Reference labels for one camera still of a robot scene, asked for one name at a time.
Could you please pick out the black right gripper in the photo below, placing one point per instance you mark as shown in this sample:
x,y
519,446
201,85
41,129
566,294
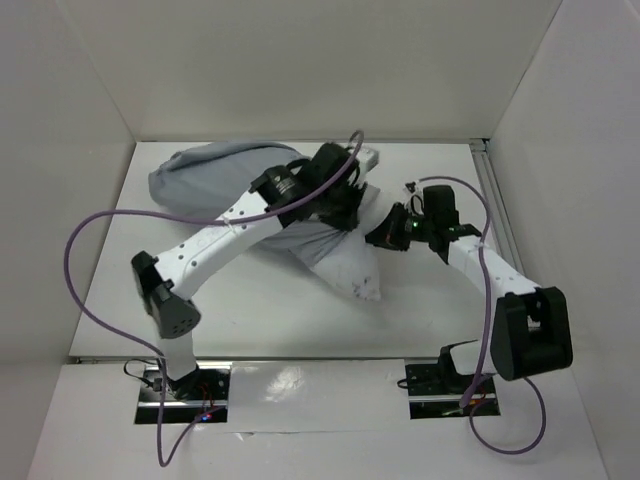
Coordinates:
x,y
382,232

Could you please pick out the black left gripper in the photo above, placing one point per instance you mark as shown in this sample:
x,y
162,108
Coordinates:
x,y
350,220

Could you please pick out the white pillow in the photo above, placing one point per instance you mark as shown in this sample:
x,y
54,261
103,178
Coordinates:
x,y
351,266

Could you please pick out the grey pillowcase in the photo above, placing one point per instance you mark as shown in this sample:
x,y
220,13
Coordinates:
x,y
204,181

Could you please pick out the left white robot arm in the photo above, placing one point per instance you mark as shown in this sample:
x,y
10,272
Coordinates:
x,y
279,197

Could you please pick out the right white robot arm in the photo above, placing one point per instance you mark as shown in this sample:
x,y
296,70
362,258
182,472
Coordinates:
x,y
526,328

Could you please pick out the aluminium frame rail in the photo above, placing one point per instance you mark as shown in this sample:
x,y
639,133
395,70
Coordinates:
x,y
500,236

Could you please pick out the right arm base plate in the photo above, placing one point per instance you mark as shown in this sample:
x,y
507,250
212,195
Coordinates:
x,y
433,395

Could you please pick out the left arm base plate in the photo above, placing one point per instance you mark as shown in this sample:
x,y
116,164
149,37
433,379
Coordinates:
x,y
206,400

